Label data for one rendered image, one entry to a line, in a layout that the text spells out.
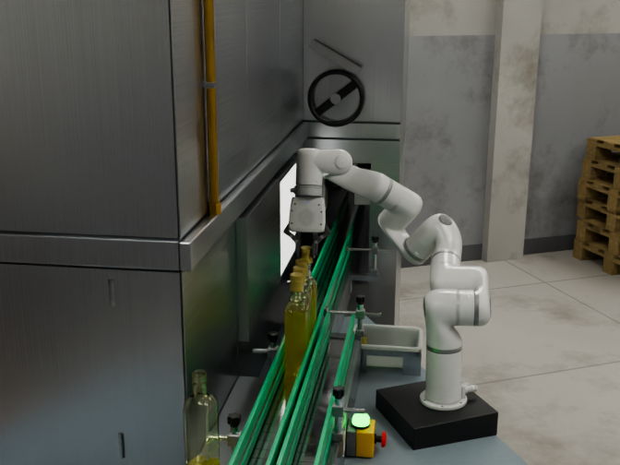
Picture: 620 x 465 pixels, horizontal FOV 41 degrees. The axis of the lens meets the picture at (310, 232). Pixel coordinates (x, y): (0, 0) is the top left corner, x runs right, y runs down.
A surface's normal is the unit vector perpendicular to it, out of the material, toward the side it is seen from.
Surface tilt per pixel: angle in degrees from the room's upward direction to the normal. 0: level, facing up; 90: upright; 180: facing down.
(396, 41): 90
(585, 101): 90
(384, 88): 90
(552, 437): 0
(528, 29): 90
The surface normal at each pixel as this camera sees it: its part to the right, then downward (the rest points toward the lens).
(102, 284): -0.14, 0.27
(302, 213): -0.16, 0.01
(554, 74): 0.33, 0.26
